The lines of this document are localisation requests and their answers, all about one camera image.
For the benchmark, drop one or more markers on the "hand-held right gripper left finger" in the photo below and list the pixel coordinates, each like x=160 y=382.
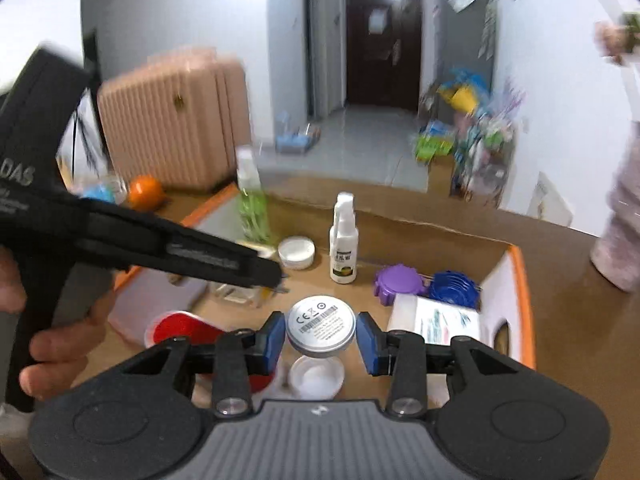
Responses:
x=275 y=340

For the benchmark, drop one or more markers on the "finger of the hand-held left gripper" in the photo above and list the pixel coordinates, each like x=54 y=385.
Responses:
x=210 y=255

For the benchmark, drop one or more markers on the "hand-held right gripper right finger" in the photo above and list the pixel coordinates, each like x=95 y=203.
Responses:
x=367 y=345

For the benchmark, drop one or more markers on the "round silver tin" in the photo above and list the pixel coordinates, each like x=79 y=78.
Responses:
x=320 y=322

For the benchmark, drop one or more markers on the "small clear plastic case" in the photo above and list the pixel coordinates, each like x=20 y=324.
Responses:
x=240 y=296

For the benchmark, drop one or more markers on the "white jar lid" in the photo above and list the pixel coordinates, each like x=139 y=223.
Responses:
x=317 y=382

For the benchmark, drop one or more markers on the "purple ridged lid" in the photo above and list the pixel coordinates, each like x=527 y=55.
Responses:
x=397 y=285

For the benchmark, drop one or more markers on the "large white bottle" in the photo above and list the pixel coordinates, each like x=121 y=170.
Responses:
x=435 y=317

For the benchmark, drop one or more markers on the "small white lid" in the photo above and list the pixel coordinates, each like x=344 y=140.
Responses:
x=296 y=252

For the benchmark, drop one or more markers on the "small white spray bottle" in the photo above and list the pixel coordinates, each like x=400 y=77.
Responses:
x=344 y=260

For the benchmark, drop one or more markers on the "blue rimmed lid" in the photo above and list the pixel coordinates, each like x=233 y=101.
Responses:
x=452 y=287

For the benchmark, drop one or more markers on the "red cardboard box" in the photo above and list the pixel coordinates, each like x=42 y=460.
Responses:
x=425 y=240

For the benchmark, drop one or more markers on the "person's left hand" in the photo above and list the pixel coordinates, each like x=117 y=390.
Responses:
x=65 y=342

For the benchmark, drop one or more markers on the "green spray bottle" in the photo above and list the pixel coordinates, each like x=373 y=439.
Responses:
x=252 y=210

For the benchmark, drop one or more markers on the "blue tissue box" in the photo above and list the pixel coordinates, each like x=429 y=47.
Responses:
x=97 y=193

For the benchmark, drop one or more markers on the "red round lid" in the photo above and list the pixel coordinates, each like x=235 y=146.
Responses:
x=180 y=327

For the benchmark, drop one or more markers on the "orange fruit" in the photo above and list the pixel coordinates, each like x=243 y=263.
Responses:
x=146 y=192

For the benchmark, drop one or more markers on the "pink ribbed suitcase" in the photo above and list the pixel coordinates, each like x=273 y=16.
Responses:
x=175 y=120

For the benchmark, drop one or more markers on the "blue floor basket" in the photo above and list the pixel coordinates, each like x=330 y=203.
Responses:
x=292 y=142

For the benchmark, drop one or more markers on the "grey interior door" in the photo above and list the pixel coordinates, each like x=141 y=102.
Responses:
x=315 y=50

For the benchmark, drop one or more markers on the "dark brown door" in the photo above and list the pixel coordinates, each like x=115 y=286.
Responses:
x=385 y=70

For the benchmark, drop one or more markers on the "colourful clutter pile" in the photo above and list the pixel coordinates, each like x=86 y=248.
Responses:
x=465 y=95

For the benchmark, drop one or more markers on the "white door notice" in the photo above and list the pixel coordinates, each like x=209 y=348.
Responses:
x=377 y=21

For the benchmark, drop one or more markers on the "grey refrigerator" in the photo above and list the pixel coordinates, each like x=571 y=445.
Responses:
x=465 y=50

